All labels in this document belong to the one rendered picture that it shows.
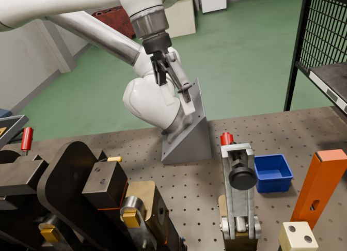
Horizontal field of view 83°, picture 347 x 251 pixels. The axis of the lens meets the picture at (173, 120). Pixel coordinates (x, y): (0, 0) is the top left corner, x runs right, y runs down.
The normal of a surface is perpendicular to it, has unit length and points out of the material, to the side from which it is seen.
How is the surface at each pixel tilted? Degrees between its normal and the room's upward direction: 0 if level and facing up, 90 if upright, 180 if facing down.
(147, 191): 0
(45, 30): 90
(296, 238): 0
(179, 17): 90
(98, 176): 0
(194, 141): 90
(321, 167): 90
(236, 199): 81
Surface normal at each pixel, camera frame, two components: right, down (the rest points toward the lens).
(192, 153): 0.00, 0.63
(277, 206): -0.21, -0.76
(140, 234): -0.10, 0.47
